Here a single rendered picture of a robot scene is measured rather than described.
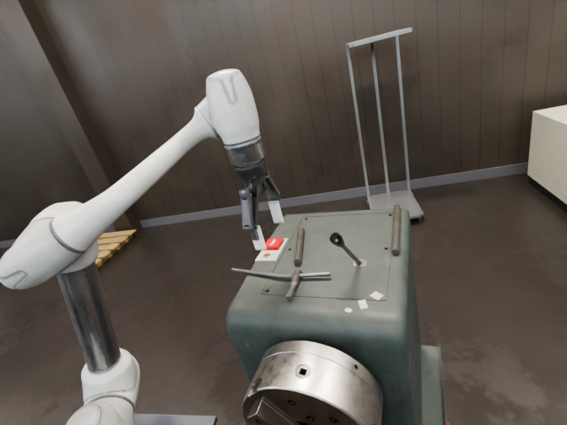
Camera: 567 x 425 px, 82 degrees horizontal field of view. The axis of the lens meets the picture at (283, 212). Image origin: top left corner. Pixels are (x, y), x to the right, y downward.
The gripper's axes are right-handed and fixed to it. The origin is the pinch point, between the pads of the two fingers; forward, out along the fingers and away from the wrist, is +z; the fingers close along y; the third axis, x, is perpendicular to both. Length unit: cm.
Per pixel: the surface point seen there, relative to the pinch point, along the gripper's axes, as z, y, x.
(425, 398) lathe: 88, -18, 35
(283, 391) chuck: 19.6, 31.6, 10.2
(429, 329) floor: 142, -104, 37
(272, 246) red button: 15.5, -15.9, -9.5
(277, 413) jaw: 26.0, 32.8, 7.6
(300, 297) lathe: 16.7, 6.8, 7.3
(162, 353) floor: 142, -56, -157
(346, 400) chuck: 22.6, 29.2, 22.6
